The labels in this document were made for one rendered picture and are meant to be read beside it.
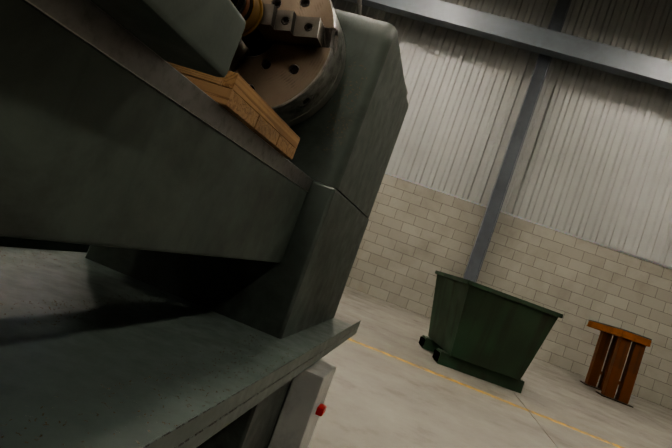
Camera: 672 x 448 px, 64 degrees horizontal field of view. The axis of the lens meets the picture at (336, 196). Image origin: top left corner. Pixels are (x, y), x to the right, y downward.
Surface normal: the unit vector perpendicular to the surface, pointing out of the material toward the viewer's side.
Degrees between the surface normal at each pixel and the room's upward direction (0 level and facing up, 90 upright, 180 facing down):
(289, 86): 90
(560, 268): 90
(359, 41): 90
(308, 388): 90
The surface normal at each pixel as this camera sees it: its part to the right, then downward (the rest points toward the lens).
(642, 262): -0.15, -0.14
